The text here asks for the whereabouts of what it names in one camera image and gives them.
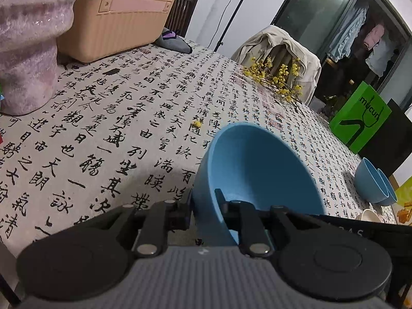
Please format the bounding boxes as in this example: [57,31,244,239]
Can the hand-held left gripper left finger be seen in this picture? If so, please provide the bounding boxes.
[75,189,194,258]

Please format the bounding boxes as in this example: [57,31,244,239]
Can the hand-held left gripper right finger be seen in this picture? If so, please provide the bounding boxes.
[215,189,329,258]

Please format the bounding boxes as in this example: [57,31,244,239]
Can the small cream plate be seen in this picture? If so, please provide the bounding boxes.
[360,209,384,223]

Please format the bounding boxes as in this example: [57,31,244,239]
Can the blue bowl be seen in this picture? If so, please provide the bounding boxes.
[353,158,391,204]
[193,122,325,247]
[376,168,398,207]

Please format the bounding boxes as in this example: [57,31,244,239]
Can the yellow-green paper bag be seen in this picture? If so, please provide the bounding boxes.
[394,174,412,226]

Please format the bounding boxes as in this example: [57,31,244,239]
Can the black paper bag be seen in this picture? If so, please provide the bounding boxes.
[357,99,412,177]

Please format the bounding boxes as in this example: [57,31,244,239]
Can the green paper bag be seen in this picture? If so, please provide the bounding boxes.
[329,81,392,154]

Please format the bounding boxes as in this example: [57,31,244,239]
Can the yellow flower branches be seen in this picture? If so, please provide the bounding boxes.
[241,56,305,113]

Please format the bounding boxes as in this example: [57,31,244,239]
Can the brown wooden chair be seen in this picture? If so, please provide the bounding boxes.
[270,43,301,71]

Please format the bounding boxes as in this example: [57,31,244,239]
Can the grey purple pouch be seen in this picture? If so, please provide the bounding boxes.
[154,27,193,54]

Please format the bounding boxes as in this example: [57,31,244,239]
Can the hanging white shirt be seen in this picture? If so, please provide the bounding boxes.
[365,37,398,76]

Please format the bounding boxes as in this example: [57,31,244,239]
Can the beige jacket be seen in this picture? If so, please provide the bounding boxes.
[231,25,322,105]

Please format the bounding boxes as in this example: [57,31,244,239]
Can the pink suitcase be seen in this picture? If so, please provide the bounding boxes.
[56,0,184,63]

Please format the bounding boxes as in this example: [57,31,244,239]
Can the hanging pink garment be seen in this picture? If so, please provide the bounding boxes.
[364,22,385,50]

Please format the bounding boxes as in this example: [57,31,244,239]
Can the dark wooden chair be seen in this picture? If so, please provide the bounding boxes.
[164,0,200,37]

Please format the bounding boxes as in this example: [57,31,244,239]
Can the hanging light blue shirt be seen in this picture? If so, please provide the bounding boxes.
[328,5,367,62]

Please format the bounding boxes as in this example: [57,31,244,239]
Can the studio light on stand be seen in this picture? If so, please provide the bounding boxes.
[213,0,260,52]

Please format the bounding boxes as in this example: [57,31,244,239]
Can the pink mottled vase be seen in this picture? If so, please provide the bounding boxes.
[0,0,80,116]

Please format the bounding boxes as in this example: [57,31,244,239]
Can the dark glass sliding door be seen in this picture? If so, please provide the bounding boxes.
[273,0,412,116]

